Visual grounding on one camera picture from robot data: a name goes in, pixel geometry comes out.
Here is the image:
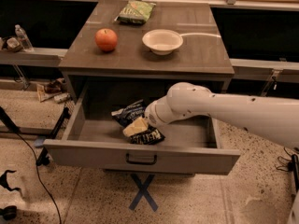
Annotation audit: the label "blue chip bag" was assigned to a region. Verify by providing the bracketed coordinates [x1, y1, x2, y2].
[111, 100, 164, 145]

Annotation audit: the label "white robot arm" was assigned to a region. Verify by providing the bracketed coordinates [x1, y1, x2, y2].
[146, 83, 299, 151]

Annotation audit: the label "open grey drawer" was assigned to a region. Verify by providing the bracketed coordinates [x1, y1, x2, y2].
[44, 78, 240, 175]

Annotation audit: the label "black stand leg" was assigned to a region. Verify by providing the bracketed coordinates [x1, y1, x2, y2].
[36, 107, 70, 166]

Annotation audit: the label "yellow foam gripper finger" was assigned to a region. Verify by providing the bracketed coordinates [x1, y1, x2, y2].
[123, 117, 149, 137]

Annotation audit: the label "white bowl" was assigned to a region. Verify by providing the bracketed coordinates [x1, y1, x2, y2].
[142, 29, 183, 55]

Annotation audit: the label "clear water bottle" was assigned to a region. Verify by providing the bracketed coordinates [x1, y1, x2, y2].
[15, 24, 34, 52]

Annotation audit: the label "red apple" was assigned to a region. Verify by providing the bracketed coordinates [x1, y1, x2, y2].
[95, 28, 118, 52]

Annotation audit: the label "crumpled wrappers on floor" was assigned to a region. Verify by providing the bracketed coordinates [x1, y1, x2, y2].
[36, 78, 71, 104]

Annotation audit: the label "grey cabinet counter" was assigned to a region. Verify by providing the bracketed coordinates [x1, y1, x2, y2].
[58, 0, 235, 102]

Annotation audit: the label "blue tape cross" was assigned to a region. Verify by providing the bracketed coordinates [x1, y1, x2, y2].
[129, 174, 158, 212]

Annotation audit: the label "small jar on ledge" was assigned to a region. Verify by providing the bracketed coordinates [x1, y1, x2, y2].
[1, 36, 22, 52]

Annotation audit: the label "green chip bag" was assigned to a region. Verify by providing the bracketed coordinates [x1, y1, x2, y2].
[116, 0, 156, 24]

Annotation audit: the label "black floor cable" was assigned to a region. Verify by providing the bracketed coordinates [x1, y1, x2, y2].
[0, 105, 64, 224]

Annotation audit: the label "black drawer handle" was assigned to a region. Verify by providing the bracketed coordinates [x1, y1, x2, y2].
[125, 153, 158, 165]

